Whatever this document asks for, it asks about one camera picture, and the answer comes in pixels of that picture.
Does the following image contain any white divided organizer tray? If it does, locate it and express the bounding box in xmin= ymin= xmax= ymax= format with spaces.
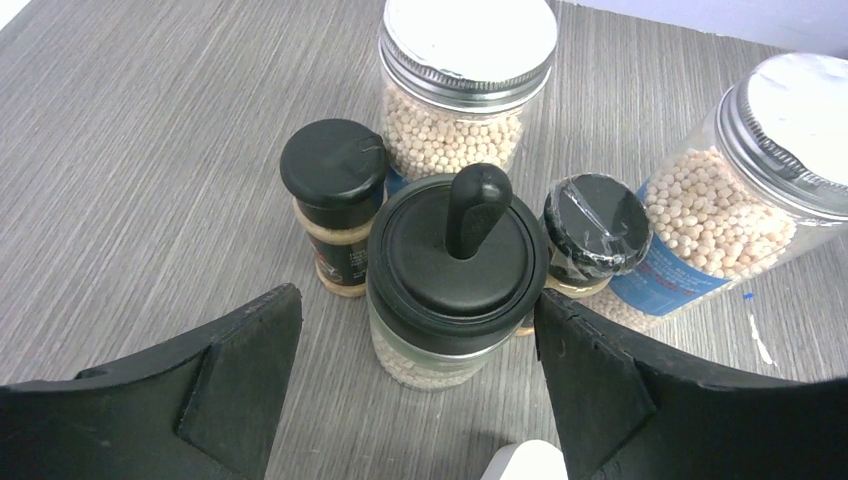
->
xmin=481 ymin=439 xmax=568 ymax=480

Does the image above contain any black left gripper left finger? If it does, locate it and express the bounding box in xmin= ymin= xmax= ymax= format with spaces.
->
xmin=1 ymin=283 xmax=302 ymax=479

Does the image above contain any small taped black cap bottle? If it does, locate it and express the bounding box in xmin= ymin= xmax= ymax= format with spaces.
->
xmin=539 ymin=173 xmax=655 ymax=333

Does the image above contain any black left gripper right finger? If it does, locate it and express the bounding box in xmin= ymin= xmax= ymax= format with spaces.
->
xmin=534 ymin=289 xmax=847 ymax=479

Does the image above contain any black lid handled spice jar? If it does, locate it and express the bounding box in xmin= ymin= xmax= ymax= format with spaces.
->
xmin=366 ymin=163 xmax=548 ymax=391

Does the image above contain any silver lid peppercorn jar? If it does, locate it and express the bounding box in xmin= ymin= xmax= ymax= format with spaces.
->
xmin=377 ymin=0 xmax=558 ymax=195

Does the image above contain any silver lid blue label jar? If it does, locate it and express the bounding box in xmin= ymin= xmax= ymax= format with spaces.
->
xmin=583 ymin=53 xmax=847 ymax=332

